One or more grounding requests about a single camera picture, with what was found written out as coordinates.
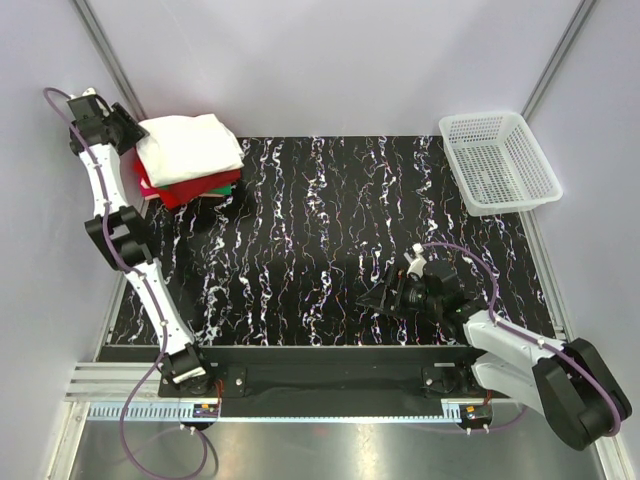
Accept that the grey slotted cable duct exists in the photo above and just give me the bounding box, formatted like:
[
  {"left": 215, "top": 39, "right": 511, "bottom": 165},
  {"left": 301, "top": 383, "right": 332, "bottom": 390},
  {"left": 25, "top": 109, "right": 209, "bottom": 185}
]
[{"left": 88, "top": 400, "right": 461, "bottom": 424}]

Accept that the white printed t-shirt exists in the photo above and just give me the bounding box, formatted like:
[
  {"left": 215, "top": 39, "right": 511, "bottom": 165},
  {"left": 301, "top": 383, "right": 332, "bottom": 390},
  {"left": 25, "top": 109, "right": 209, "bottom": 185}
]
[{"left": 136, "top": 114, "right": 244, "bottom": 187}]

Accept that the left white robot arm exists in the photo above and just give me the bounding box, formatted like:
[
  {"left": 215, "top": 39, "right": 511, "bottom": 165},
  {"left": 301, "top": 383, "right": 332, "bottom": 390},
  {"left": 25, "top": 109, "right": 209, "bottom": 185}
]
[{"left": 67, "top": 93, "right": 216, "bottom": 396}]

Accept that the white plastic basket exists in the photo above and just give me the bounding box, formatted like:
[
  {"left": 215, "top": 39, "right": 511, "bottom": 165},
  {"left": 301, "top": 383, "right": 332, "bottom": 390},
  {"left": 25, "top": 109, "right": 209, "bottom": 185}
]
[{"left": 439, "top": 111, "right": 563, "bottom": 217}]

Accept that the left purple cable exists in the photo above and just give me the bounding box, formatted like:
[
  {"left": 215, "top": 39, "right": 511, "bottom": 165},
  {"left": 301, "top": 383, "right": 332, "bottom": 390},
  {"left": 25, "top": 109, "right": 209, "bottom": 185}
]
[{"left": 42, "top": 87, "right": 219, "bottom": 476}]

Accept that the pink folded t-shirt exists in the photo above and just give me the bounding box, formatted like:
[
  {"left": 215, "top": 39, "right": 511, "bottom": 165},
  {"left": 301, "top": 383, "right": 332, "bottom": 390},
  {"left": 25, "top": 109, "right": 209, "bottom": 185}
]
[{"left": 140, "top": 187, "right": 159, "bottom": 200}]

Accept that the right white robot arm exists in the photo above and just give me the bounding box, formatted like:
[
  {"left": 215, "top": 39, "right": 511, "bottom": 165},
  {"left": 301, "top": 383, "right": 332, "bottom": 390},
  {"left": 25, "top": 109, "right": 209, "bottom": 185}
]
[{"left": 357, "top": 243, "right": 632, "bottom": 451}]

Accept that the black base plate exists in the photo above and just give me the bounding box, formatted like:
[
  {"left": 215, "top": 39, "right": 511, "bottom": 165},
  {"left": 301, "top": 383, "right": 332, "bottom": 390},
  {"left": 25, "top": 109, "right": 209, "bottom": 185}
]
[{"left": 158, "top": 344, "right": 516, "bottom": 421}]

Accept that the green folded t-shirt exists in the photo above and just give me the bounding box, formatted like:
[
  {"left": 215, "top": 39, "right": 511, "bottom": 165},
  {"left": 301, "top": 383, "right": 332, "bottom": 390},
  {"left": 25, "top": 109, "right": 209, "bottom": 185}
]
[{"left": 199, "top": 184, "right": 233, "bottom": 198}]

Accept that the dark red folded t-shirt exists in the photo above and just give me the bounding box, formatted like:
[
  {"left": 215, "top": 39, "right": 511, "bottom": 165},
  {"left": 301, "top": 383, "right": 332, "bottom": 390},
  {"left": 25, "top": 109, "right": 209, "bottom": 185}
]
[{"left": 156, "top": 169, "right": 242, "bottom": 209}]

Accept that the bright red folded t-shirt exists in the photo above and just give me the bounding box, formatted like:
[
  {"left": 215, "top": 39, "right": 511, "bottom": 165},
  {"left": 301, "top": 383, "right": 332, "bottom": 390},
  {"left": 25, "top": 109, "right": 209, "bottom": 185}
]
[{"left": 133, "top": 159, "right": 157, "bottom": 191}]

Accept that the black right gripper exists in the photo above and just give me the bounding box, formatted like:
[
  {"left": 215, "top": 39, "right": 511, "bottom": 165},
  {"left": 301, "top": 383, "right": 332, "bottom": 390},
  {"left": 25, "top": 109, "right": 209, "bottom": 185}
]
[{"left": 357, "top": 265, "right": 442, "bottom": 321}]

